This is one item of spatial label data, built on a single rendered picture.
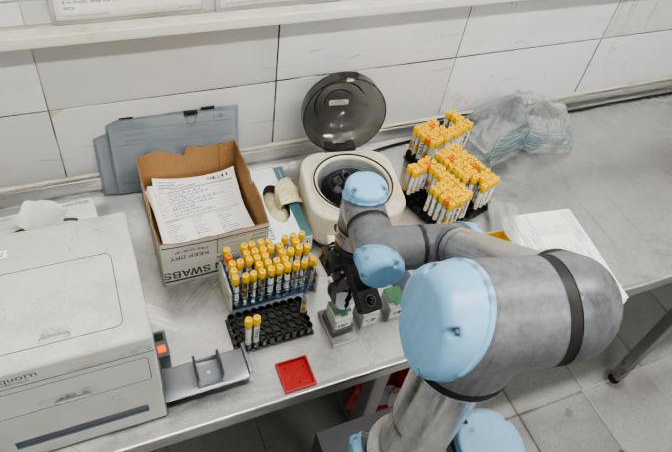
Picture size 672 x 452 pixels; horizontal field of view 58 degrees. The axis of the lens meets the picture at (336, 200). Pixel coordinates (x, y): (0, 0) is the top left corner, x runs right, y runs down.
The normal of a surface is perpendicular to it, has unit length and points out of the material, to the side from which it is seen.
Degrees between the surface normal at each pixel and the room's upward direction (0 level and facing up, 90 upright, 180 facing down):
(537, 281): 4
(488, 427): 9
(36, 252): 0
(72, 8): 92
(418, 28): 90
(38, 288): 0
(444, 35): 90
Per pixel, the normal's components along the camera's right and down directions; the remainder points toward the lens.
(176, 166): 0.37, 0.67
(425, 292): -0.95, -0.04
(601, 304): 0.40, -0.25
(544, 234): 0.12, -0.68
